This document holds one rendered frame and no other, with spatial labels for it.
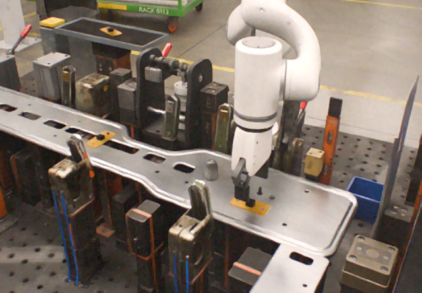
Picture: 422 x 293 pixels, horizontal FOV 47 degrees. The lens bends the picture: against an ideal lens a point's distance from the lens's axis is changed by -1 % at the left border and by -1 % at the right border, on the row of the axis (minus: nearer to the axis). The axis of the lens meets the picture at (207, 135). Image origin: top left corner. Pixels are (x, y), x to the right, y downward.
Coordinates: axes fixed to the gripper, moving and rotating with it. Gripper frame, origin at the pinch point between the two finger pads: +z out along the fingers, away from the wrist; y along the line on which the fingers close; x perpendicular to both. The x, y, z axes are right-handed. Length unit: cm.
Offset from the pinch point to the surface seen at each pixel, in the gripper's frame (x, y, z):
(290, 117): 0.2, -19.7, -6.8
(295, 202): 8.0, -5.6, 5.6
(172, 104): -31.9, -17.6, -2.8
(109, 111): -60, -23, 9
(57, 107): -70, -12, 6
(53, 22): -94, -37, -10
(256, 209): 2.0, 1.2, 5.2
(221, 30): -207, -363, 111
